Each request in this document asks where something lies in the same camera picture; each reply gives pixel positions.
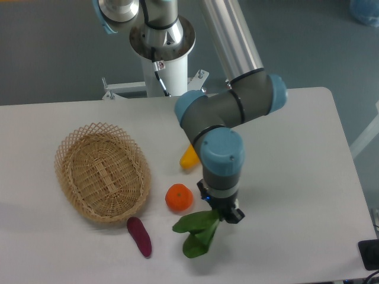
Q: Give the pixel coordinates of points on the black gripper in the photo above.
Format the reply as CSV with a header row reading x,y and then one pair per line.
x,y
225,207

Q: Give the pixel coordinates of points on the green bok choy vegetable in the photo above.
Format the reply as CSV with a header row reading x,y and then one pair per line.
x,y
201,227

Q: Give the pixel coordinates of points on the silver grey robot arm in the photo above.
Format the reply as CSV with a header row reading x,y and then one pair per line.
x,y
208,121

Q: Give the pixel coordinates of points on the orange tangerine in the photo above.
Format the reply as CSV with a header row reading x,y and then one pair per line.
x,y
178,197

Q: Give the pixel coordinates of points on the yellow papaya fruit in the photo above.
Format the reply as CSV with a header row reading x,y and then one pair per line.
x,y
189,159

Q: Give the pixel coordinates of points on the purple sweet potato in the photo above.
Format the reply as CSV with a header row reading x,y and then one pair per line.
x,y
141,237

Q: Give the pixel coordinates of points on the woven wicker basket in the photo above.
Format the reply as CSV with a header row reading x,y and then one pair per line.
x,y
103,173

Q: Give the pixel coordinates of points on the black device at table edge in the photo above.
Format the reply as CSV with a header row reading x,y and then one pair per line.
x,y
369,253

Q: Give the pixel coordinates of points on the blue plastic bag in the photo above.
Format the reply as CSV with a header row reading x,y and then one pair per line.
x,y
365,11

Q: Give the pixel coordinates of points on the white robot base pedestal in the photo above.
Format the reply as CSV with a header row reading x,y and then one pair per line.
x,y
164,58

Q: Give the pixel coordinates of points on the white frame bar right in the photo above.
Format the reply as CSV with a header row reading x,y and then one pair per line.
x,y
367,135

